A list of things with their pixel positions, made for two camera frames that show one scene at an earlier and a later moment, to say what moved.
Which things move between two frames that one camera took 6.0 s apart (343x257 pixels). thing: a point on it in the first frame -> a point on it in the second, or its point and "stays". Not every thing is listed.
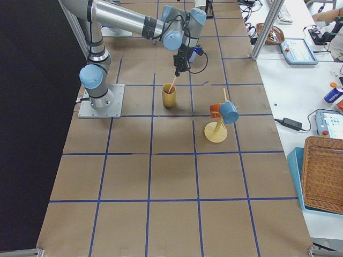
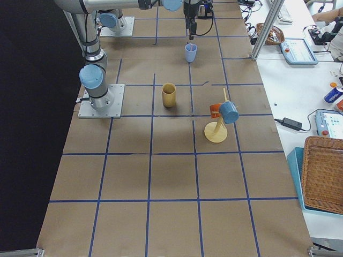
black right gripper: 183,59 -> 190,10
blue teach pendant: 296,52 stays
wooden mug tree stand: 216,131 stays
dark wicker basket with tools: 275,36 stays
